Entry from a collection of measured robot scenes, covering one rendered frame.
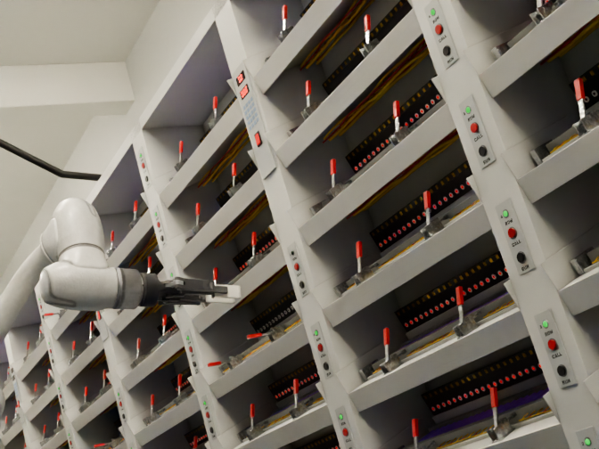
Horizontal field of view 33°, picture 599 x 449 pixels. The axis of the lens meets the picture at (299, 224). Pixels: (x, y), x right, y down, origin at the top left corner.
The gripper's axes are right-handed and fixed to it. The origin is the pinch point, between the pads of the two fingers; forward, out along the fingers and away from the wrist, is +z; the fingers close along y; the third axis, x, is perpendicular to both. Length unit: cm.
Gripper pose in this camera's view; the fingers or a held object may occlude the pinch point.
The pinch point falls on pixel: (223, 294)
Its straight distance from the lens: 233.0
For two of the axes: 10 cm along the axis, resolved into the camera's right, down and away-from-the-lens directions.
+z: 9.0, 0.8, 4.3
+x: 0.9, 9.3, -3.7
